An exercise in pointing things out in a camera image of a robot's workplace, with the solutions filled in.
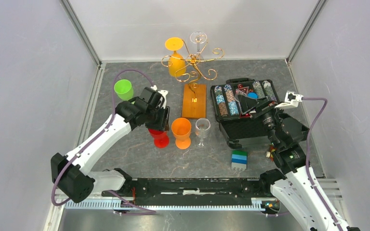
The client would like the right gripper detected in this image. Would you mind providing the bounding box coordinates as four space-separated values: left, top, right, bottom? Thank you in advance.
237 93 284 147

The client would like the red wine glass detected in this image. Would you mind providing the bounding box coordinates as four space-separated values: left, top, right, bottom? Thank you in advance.
148 128 170 149

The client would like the orange wine glass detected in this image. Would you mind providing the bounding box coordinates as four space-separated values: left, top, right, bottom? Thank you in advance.
171 117 192 150

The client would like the green wine glass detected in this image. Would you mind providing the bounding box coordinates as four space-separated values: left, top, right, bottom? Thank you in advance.
114 79 134 101

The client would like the clear wine glass front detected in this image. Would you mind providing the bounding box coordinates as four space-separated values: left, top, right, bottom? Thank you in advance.
195 118 211 147

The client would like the clear wine glass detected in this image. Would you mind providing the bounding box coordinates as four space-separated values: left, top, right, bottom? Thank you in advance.
190 31 207 53
195 118 211 147

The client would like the yellow wine glass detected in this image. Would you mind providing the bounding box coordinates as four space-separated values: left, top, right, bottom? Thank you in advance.
165 37 186 77

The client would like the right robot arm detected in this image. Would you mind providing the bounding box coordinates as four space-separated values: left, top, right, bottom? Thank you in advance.
236 91 360 231

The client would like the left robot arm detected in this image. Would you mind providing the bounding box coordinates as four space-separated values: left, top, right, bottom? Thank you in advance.
51 86 170 206

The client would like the clear wine glass back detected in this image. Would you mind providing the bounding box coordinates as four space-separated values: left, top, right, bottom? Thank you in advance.
190 31 207 53

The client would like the black poker chip case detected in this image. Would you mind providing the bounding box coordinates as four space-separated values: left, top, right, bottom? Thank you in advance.
210 78 309 149

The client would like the small colourful toy car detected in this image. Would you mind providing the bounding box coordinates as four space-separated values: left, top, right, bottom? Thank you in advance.
265 145 276 162

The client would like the blue green toy block stack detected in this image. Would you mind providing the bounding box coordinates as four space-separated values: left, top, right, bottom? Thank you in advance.
231 150 248 170

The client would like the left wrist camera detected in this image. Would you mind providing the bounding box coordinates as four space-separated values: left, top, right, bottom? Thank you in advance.
151 85 169 109

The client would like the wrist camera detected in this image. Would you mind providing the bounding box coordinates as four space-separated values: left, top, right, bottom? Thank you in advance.
275 91 304 109
151 85 169 109

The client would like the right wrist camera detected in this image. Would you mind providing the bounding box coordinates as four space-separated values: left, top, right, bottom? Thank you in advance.
275 91 304 109

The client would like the gold wire wooden glass rack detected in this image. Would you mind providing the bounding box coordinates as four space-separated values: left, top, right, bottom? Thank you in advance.
161 39 225 119

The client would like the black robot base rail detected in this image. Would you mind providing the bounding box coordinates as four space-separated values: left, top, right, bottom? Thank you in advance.
117 178 274 206

